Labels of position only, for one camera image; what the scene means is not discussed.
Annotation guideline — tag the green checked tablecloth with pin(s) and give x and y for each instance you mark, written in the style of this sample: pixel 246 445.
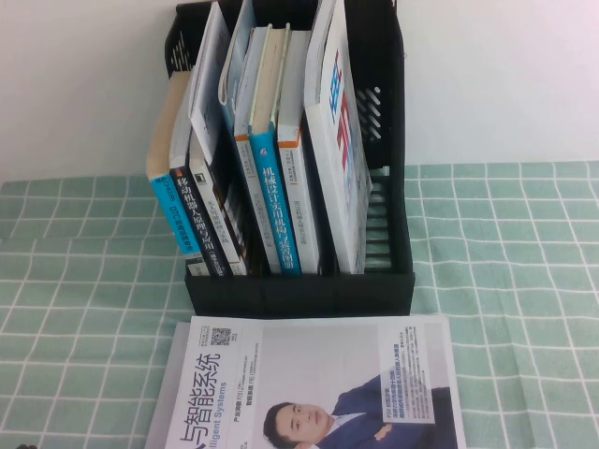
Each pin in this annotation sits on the green checked tablecloth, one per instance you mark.
pixel 515 280

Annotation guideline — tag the black plastic book holder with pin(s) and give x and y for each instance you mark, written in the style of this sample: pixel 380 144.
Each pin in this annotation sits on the black plastic book holder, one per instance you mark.
pixel 304 294

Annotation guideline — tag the white show catalogue book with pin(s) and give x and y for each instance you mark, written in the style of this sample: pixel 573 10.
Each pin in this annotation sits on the white show catalogue book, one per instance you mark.
pixel 339 163

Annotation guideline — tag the magazine with suited man cover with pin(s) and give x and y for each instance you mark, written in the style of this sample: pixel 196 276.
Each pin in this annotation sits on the magazine with suited man cover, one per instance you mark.
pixel 304 365

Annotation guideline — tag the blue spine mechanism design book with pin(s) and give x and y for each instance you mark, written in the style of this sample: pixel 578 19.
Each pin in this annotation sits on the blue spine mechanism design book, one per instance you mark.
pixel 273 196

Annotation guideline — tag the thick white spine orange-band book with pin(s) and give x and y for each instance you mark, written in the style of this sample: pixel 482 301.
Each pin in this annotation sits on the thick white spine orange-band book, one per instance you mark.
pixel 299 196

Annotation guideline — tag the white spine book, dark cover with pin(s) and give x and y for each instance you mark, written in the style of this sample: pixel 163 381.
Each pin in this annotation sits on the white spine book, dark cover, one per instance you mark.
pixel 215 220

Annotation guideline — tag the black spine robotics book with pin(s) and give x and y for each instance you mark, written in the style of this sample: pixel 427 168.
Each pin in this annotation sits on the black spine robotics book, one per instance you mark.
pixel 194 215

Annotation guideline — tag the cyan spine book, tan pages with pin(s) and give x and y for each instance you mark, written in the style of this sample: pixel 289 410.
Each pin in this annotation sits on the cyan spine book, tan pages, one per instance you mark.
pixel 164 140

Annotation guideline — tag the thin light blue magazine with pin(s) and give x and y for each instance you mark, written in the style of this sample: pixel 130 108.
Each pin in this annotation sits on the thin light blue magazine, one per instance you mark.
pixel 236 56

